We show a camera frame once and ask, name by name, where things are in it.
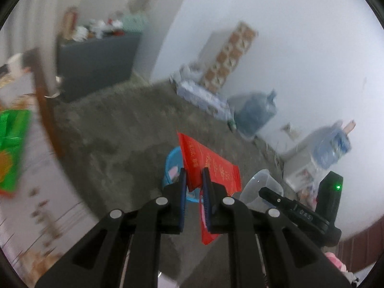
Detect brown wooden table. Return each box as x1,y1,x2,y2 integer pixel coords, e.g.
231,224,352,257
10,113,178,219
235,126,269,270
24,47,65,158

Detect brown bottle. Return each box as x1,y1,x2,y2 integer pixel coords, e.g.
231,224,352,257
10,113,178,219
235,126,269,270
61,6,80,39

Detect blue water bottle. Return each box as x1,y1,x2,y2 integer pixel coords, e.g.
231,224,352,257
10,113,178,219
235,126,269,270
313,120,352,168

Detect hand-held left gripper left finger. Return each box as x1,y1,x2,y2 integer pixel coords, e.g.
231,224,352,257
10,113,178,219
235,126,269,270
35,167,188,288

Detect red snack packet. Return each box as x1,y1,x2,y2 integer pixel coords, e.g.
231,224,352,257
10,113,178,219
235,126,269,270
177,132,242,245

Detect clutter of small items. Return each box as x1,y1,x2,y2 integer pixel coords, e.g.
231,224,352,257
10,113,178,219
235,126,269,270
73,18,125,41

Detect blue plastic basket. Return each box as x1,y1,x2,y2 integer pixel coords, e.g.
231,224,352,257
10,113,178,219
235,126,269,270
162,146,204,203

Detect white water dispenser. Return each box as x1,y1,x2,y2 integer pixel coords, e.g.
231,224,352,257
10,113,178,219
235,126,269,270
280,126,333,193

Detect grey cabinet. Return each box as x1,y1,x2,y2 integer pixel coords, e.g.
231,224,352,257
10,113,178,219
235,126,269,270
57,33,141,102

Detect long white box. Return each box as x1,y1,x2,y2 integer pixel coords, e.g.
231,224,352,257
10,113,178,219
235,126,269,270
176,81,233,117

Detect brown wooden furniture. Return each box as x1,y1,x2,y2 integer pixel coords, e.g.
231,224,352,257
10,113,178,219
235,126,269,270
339,225,384,273

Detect green snack bag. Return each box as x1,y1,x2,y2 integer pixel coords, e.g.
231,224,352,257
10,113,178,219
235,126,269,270
0,109,32,197

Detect blue water jug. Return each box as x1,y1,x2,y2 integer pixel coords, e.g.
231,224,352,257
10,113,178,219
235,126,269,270
234,89,278,140

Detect green white patterned box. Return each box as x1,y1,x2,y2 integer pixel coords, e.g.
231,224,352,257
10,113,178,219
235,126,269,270
121,12,149,33

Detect clear plastic cup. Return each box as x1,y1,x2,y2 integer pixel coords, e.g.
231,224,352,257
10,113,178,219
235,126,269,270
239,169,284,213

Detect white board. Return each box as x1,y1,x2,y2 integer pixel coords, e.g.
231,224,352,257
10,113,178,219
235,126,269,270
199,30,237,75

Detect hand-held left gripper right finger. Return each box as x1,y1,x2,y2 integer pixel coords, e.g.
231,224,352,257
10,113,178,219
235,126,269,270
202,167,351,288

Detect flowered tablecloth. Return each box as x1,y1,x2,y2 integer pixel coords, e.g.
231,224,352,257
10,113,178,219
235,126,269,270
0,54,99,288

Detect white plastic bag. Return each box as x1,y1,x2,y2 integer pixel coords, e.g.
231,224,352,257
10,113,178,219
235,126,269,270
169,63,204,84

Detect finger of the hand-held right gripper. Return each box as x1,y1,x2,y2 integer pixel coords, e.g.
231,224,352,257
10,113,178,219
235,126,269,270
258,187,298,213

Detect tall checkered box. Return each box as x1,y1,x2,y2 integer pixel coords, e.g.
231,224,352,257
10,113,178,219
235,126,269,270
199,21,259,93

